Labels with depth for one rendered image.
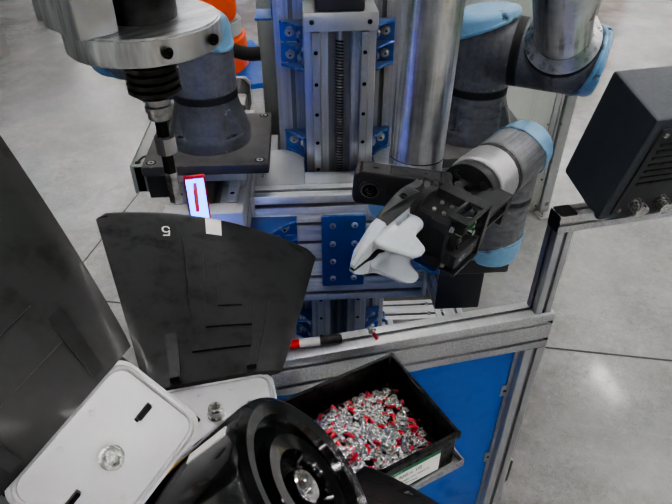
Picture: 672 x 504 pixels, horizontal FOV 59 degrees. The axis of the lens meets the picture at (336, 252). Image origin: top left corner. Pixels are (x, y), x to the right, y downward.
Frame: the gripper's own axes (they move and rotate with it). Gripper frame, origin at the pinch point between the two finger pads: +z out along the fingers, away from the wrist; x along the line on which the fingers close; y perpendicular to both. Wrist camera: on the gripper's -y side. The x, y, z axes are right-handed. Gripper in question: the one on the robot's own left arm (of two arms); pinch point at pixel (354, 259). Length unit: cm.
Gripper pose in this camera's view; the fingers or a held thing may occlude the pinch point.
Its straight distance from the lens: 58.8
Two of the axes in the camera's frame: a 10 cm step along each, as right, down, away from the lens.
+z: -6.4, 4.6, -6.2
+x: -0.8, 7.6, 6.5
